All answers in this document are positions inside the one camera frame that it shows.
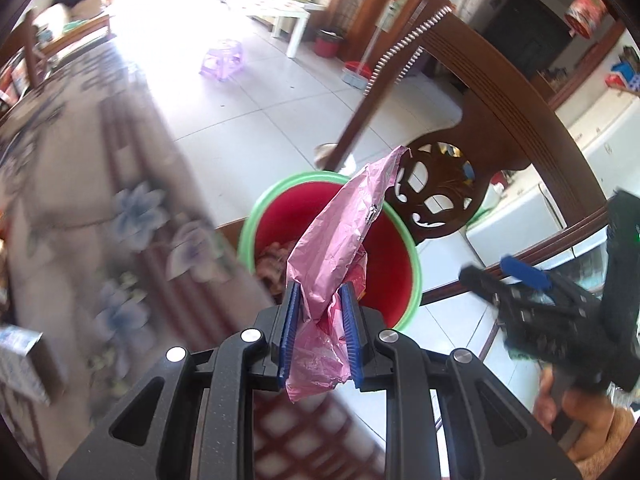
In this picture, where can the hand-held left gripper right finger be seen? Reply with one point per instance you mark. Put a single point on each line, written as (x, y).
(352, 330)

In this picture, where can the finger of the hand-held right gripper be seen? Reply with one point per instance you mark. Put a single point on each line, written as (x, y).
(525, 272)
(487, 282)

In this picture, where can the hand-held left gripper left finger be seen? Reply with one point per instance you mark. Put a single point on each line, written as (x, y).
(287, 330)

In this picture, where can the red bucket with green rim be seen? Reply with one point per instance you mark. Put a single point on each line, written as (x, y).
(390, 270)

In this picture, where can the pink plastic wrapper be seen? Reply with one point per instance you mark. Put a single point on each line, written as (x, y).
(340, 220)

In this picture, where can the person's right hand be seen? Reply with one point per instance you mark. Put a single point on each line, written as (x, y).
(595, 410)

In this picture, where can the small white bowl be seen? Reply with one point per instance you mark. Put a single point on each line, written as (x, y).
(326, 154)

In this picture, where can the carved wooden chair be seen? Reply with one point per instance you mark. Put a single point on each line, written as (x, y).
(500, 85)

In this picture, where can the blue patterned box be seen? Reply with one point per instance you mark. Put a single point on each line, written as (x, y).
(624, 76)

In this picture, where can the black panel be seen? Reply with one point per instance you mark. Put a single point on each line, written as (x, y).
(530, 30)

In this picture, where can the printed floral tablecloth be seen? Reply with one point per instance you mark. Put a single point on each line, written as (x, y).
(75, 210)

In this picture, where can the red dustpan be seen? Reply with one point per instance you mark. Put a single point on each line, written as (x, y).
(356, 74)

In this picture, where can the red lantern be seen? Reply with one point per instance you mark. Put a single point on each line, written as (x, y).
(586, 12)

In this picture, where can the purple plastic stool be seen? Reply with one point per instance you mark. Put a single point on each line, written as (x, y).
(222, 57)

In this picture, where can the red waste bin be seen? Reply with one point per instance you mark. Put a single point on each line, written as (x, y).
(329, 44)

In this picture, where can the white coffee table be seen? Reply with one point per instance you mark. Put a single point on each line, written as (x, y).
(295, 15)

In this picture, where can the wooden side table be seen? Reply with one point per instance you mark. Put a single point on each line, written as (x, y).
(80, 32)

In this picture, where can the dark wooden chair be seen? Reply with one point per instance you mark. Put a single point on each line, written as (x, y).
(32, 55)

